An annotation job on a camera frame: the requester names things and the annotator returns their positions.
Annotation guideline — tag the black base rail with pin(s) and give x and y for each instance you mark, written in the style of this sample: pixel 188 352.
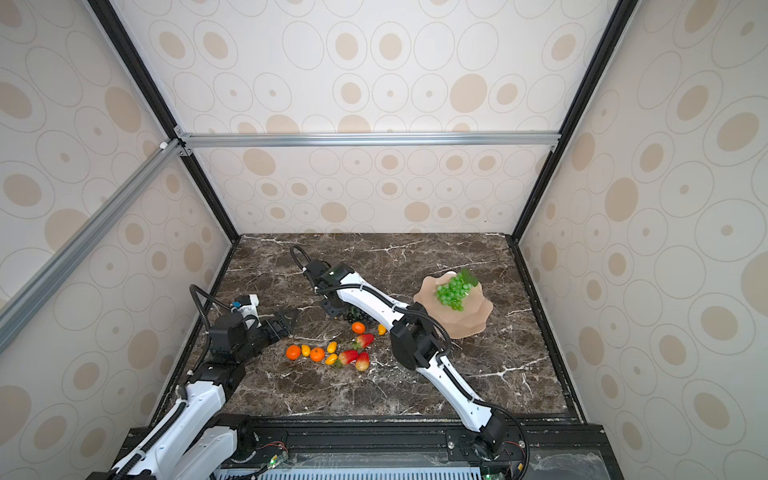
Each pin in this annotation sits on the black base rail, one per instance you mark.
pixel 402 448

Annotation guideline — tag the fake strawberry front left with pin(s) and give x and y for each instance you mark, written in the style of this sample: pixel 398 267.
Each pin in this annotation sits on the fake strawberry front left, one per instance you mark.
pixel 347 357

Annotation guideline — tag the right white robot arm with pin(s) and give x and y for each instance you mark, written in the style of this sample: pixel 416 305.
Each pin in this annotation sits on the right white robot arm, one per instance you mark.
pixel 420 344

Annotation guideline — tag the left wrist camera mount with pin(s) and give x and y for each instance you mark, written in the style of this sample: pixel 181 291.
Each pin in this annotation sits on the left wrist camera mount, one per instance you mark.
pixel 246 306

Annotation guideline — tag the green fake grape bunch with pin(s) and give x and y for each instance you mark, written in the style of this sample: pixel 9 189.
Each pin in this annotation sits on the green fake grape bunch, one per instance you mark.
pixel 458 288

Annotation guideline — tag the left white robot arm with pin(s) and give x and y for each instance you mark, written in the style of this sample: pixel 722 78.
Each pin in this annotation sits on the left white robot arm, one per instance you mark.
pixel 183 445

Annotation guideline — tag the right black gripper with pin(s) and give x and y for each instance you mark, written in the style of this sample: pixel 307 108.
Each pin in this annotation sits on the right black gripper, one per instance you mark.
pixel 328 310

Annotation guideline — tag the fake peach strawberry front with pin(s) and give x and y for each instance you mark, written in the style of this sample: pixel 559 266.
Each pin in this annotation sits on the fake peach strawberry front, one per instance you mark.
pixel 362 362

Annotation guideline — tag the black fake grape bunch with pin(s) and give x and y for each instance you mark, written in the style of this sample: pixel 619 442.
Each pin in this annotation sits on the black fake grape bunch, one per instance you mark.
pixel 353 315

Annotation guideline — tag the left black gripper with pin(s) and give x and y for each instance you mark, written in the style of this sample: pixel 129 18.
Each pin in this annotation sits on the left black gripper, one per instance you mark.
pixel 275 333

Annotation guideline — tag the fake strawberry centre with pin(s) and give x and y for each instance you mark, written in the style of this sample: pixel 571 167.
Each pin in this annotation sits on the fake strawberry centre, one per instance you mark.
pixel 363 341

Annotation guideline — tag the fake orange centre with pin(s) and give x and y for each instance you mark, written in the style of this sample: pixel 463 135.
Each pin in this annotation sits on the fake orange centre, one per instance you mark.
pixel 358 327

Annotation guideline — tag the fake orange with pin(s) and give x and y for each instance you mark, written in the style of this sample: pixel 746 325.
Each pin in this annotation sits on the fake orange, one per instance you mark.
pixel 293 352
pixel 317 354
pixel 358 327

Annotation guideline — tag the fake orange front middle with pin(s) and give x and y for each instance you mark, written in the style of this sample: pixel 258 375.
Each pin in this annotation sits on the fake orange front middle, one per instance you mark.
pixel 317 354

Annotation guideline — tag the horizontal aluminium frame bar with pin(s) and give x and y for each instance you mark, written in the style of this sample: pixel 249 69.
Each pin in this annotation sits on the horizontal aluminium frame bar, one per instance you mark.
pixel 386 139

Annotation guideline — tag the slanted aluminium frame bar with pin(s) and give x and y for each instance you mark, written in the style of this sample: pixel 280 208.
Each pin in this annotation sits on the slanted aluminium frame bar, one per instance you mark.
pixel 39 289

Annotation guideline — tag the pink scalloped fruit bowl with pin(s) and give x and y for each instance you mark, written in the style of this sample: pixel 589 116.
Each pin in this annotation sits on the pink scalloped fruit bowl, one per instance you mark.
pixel 459 324

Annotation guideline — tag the fake orange front left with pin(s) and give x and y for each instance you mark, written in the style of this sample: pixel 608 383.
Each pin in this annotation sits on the fake orange front left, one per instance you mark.
pixel 293 352

